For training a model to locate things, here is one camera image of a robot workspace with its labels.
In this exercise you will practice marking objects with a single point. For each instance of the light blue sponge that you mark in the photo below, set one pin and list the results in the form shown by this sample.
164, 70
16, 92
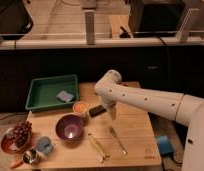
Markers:
65, 96

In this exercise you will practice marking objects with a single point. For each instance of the black box monitor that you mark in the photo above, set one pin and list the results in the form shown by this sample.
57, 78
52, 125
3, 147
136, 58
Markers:
155, 18

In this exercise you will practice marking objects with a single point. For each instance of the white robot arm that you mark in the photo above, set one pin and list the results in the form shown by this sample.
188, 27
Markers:
184, 109

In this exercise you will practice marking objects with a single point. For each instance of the purple bowl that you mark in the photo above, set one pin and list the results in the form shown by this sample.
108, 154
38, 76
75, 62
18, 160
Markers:
69, 127

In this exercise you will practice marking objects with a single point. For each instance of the blue tape roll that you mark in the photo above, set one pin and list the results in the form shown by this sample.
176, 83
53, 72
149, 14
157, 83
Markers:
164, 145

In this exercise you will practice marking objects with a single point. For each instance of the orange cup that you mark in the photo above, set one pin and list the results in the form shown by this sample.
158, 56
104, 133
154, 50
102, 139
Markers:
80, 109

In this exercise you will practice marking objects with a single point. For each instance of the steel pot orange handle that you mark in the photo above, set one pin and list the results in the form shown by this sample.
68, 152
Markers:
30, 157

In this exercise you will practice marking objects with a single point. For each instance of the black eraser block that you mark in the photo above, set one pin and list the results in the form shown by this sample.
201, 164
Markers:
95, 111

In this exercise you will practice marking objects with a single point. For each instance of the yellow wooden tongs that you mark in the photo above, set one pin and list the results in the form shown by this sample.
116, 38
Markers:
97, 147

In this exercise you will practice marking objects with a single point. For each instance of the blue transparent cup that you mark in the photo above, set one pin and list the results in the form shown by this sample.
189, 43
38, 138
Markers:
44, 145

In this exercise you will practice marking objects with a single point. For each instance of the metal frame post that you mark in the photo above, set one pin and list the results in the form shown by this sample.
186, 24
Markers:
89, 23

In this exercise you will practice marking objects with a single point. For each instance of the red plate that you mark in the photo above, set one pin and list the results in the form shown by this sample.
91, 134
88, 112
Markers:
8, 146

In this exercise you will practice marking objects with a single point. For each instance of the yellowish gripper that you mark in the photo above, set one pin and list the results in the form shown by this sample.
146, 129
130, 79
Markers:
112, 112

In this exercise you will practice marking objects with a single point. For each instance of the green plastic tray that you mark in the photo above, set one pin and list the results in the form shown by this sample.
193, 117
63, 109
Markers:
43, 92

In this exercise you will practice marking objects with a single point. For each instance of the silver fork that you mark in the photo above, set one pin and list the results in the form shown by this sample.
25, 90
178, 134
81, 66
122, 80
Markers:
113, 133

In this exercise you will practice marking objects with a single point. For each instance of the bunch of dark grapes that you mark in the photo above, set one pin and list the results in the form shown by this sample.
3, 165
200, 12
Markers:
21, 132

